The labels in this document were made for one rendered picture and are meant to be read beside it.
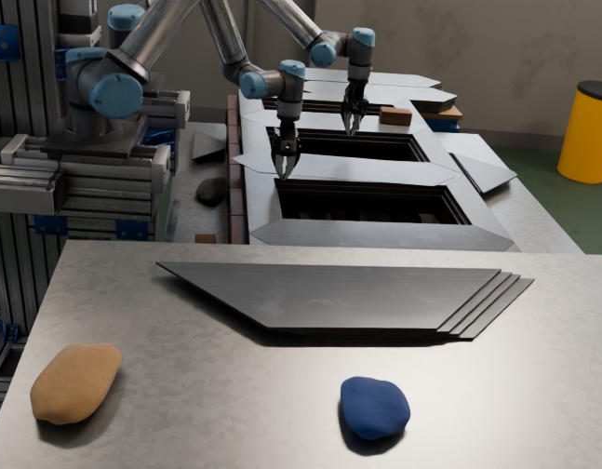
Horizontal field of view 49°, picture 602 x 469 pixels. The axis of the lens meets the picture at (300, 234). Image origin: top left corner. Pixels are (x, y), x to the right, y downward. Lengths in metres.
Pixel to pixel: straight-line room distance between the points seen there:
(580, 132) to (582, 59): 0.65
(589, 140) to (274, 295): 3.82
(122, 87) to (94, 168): 0.30
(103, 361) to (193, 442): 0.18
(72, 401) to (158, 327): 0.23
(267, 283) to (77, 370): 0.38
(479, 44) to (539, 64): 0.47
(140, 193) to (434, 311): 0.97
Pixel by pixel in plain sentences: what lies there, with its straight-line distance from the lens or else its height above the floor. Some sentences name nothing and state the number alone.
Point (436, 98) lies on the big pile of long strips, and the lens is 3.14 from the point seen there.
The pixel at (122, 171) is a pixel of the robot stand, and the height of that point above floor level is 0.96.
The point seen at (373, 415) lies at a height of 1.08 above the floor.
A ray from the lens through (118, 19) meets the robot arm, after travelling 2.27.
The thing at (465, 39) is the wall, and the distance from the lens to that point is 4.93.
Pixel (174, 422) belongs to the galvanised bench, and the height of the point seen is 1.05.
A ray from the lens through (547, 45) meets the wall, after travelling 5.12.
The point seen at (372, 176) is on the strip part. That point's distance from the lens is 2.18.
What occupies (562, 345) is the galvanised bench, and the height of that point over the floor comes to 1.05.
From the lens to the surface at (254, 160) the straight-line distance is 2.20.
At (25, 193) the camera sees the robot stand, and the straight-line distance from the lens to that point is 1.82.
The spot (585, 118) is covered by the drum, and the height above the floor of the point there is 0.43.
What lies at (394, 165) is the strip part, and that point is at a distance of 2.29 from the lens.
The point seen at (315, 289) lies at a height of 1.07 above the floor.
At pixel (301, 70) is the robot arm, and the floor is 1.21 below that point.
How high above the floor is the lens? 1.75
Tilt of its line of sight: 30 degrees down
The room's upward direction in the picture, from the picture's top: 6 degrees clockwise
